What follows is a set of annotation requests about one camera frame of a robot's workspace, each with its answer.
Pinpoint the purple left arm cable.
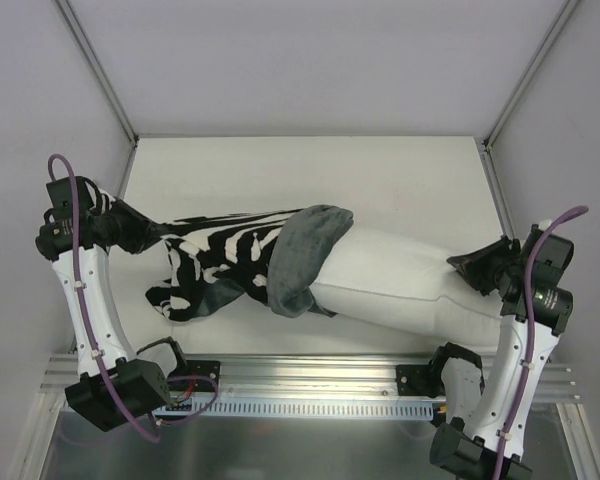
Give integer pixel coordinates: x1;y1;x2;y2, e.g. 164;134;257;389
46;153;220;444

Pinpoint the left aluminium frame post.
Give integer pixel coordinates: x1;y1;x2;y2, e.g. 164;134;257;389
52;0;138;148

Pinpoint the right aluminium frame post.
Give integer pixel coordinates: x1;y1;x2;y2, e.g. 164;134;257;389
482;0;582;152

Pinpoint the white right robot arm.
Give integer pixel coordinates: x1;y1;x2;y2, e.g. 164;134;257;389
428;224;574;479

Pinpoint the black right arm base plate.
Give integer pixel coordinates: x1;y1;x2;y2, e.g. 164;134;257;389
395;364;445;398

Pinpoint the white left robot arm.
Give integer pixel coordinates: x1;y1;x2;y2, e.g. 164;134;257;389
35;176;189;432

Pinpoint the white pillow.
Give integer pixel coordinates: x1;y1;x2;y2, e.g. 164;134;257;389
310;225;501;350

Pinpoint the grey zebra plush pillowcase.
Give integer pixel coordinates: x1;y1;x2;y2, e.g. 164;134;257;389
145;204;354;323

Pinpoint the aluminium mounting rail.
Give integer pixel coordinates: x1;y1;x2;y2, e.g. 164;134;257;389
40;354;582;404

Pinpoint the aluminium frame post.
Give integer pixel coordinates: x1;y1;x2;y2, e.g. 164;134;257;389
482;0;582;152
52;0;138;148

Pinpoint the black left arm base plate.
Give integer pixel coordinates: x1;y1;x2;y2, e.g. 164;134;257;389
168;359;221;393

